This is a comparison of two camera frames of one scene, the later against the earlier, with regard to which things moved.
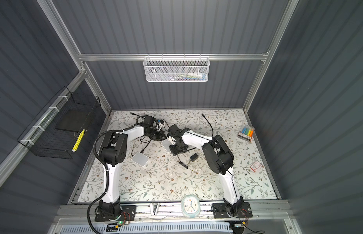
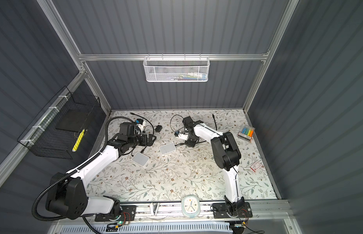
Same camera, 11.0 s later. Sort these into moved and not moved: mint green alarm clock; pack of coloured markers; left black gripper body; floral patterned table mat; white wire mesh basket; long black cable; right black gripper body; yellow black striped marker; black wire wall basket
Moved: right black gripper body; long black cable; left black gripper body
Not moved: black wire wall basket; floral patterned table mat; yellow black striped marker; white wire mesh basket; pack of coloured markers; mint green alarm clock
